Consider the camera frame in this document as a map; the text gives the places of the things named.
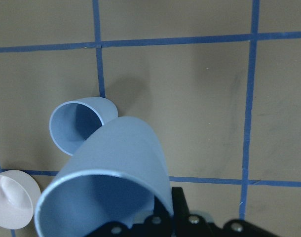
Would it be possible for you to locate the blue cup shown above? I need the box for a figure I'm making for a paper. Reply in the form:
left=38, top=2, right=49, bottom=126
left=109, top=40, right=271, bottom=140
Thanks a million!
left=34, top=117, right=174, bottom=237
left=49, top=97, right=118, bottom=156

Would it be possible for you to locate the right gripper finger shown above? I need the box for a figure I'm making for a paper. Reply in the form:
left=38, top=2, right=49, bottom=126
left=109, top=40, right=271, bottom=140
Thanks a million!
left=171, top=187, right=190, bottom=219

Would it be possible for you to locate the pink bowl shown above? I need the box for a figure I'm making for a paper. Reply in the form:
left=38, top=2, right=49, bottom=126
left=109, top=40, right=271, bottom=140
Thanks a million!
left=0, top=170, right=41, bottom=230

